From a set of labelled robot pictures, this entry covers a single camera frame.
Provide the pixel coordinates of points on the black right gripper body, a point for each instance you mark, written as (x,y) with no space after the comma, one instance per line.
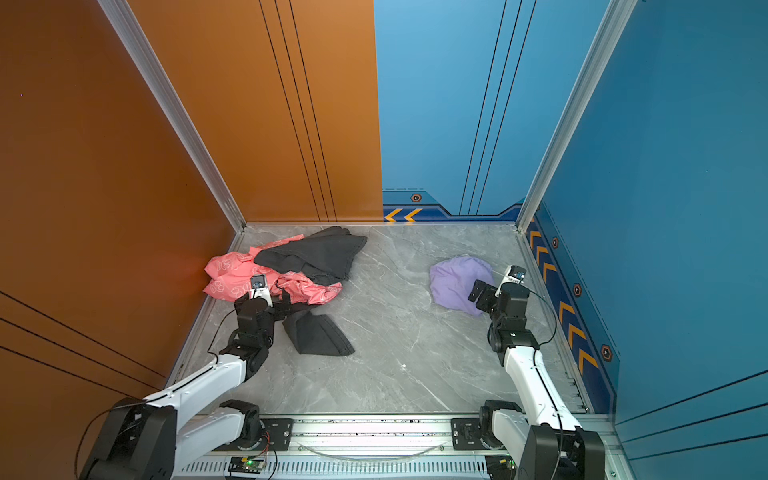
(489,302)

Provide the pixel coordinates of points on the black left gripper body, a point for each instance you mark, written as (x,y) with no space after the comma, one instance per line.
(278,312)

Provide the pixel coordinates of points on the lavender purple cloth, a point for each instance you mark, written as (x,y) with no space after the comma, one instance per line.
(452,281)

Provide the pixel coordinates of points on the black fleece cloth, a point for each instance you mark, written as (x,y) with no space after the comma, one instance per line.
(313,334)

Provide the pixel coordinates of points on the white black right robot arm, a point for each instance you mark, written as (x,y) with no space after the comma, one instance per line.
(540,434)

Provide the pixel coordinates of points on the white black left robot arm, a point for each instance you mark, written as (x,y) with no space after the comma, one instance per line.
(157,436)

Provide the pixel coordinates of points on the pink floral cloth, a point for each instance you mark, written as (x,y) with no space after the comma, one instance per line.
(230,278)

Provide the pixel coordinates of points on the dark grey denim cloth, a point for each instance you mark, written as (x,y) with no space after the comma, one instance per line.
(325,257)

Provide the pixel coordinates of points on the green circuit board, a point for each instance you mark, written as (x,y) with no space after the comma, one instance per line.
(249,465)

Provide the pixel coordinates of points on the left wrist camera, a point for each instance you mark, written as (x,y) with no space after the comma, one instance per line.
(260,288)

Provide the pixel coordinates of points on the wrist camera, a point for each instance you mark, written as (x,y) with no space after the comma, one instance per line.
(514,274)
(260,288)

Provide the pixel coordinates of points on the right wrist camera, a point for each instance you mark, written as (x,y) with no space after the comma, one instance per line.
(514,274)

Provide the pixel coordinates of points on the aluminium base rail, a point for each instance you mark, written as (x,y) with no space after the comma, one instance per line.
(365,446)

